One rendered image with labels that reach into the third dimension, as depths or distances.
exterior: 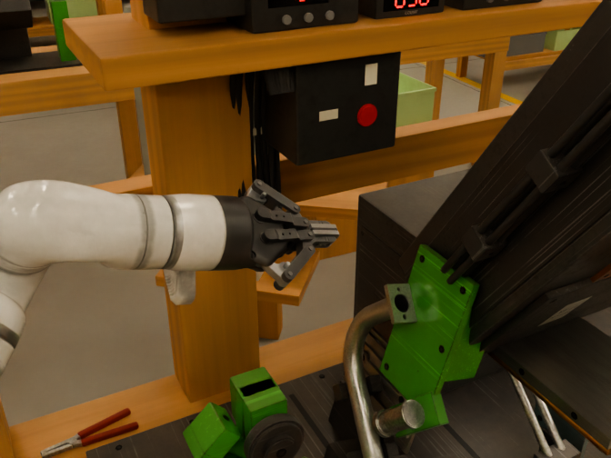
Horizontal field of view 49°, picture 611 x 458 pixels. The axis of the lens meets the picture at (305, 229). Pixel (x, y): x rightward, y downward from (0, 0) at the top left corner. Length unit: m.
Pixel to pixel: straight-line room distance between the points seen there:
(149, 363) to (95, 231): 2.20
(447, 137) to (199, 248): 0.84
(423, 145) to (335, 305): 1.75
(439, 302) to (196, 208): 0.40
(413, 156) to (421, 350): 0.51
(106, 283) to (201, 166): 2.29
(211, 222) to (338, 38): 0.38
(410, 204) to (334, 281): 2.08
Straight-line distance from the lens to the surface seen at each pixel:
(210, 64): 0.85
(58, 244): 0.56
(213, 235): 0.63
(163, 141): 1.00
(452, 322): 0.90
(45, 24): 7.68
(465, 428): 1.21
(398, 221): 1.06
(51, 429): 1.28
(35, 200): 0.56
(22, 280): 0.62
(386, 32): 0.96
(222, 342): 1.20
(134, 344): 2.88
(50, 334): 3.03
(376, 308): 0.96
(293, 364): 1.33
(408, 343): 0.97
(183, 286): 0.68
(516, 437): 1.21
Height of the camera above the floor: 1.74
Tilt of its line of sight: 29 degrees down
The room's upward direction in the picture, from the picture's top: straight up
